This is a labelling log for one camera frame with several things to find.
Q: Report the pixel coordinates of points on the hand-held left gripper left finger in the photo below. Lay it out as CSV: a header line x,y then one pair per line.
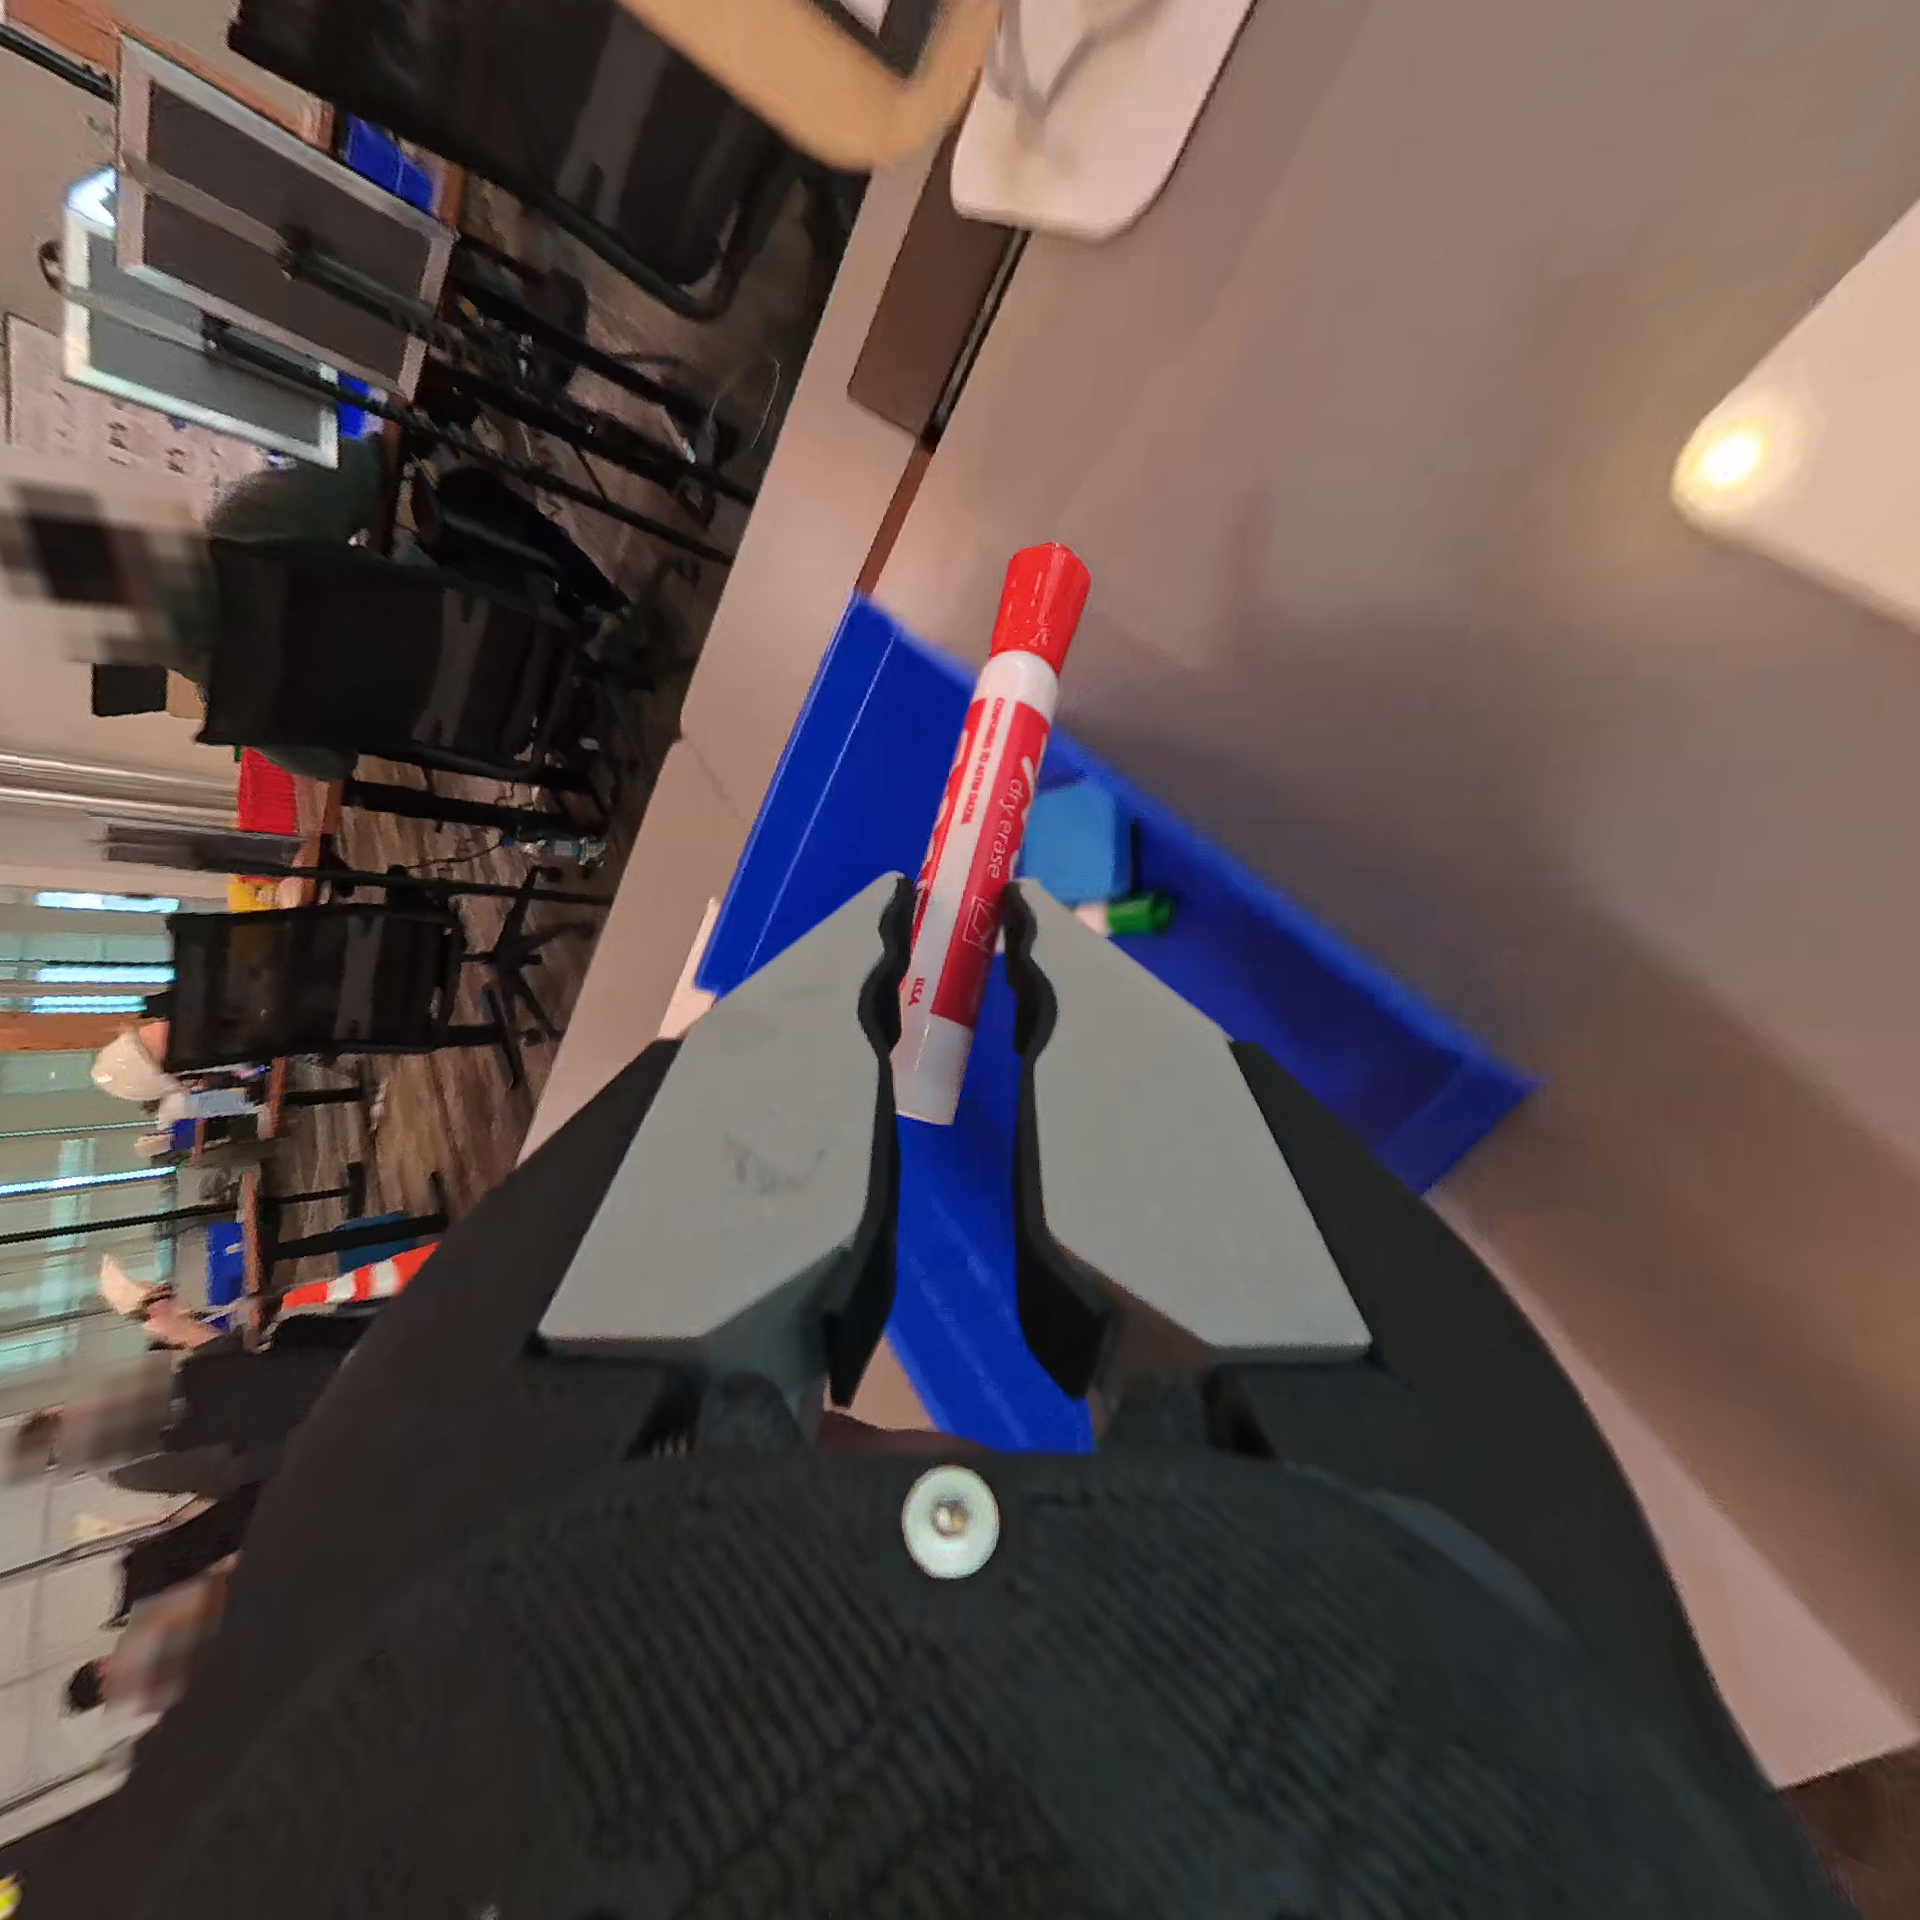
x,y
751,1155

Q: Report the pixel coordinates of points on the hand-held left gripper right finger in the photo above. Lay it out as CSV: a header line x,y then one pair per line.
x,y
1170,1170

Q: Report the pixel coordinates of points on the white tray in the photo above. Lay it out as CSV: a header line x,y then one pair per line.
x,y
1089,113

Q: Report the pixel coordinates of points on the green capped marker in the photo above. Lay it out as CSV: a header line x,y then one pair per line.
x,y
1137,913

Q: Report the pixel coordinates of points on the black tripod stand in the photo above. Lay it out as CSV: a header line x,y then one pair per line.
x,y
600,464

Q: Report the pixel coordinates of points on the framed grey panel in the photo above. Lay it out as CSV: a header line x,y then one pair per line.
x,y
194,352

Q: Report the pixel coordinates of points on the framed black panel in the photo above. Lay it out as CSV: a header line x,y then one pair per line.
x,y
278,195

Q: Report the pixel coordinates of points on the brown flat box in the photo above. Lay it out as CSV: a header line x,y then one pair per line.
x,y
931,322

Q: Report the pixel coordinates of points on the blue eraser block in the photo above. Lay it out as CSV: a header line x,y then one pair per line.
x,y
1074,855

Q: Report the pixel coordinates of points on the red dry erase marker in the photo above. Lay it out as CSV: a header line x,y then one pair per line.
x,y
990,841

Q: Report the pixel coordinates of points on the orange white traffic cone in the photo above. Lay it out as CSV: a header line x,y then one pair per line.
x,y
360,1282

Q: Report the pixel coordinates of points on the blue plastic bin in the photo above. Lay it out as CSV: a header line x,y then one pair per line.
x,y
960,1231

